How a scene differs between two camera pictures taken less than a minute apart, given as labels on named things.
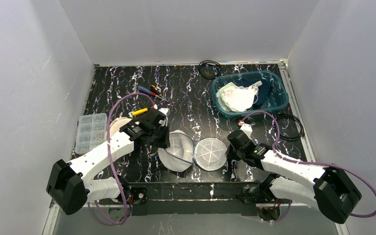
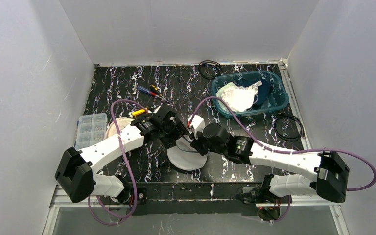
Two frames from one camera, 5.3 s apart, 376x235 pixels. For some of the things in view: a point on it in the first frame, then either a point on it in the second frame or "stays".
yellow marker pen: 139,111 stays
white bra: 236,99 stays
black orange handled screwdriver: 154,89 stays
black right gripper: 232,152 → 199,144
